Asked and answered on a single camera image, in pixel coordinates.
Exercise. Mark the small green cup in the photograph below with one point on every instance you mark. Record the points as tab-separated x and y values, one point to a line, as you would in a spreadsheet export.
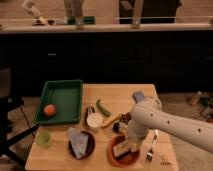
43	139

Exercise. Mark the dark brown plate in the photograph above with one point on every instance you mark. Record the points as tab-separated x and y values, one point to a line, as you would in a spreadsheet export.
89	148

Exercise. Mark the grey folded cloth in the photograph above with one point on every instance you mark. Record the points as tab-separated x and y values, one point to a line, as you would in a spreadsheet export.
78	141

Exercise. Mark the red bowl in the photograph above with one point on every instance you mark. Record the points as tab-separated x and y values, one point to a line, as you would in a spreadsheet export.
124	160

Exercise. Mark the brown grape bunch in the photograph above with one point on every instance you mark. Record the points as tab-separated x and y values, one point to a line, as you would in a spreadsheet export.
125	118

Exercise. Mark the blue sponge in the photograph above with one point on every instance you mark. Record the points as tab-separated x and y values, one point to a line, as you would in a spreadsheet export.
138	96

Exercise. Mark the silver fork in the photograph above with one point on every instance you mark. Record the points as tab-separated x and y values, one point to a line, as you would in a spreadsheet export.
149	155

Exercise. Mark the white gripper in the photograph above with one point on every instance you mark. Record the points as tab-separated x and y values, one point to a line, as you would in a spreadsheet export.
134	142

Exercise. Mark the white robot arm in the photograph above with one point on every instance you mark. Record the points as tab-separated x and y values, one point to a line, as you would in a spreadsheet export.
147	114

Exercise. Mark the yellow banana piece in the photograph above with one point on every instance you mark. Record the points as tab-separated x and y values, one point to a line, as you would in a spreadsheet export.
109	120

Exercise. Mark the green plastic tray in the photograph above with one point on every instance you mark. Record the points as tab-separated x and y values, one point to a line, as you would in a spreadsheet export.
66	96

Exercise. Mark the green chili pepper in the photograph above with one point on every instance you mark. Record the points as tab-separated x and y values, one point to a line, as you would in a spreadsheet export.
102	109

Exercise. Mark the yellow white eraser block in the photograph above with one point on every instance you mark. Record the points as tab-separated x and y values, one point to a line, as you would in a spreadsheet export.
121	148

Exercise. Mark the black chair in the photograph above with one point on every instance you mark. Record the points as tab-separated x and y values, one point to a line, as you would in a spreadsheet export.
8	103

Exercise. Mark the dark purple grape bunch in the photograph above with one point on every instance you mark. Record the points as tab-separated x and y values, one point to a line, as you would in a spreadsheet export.
116	127

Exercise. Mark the orange fruit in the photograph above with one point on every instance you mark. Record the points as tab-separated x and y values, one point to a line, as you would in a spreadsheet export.
50	110

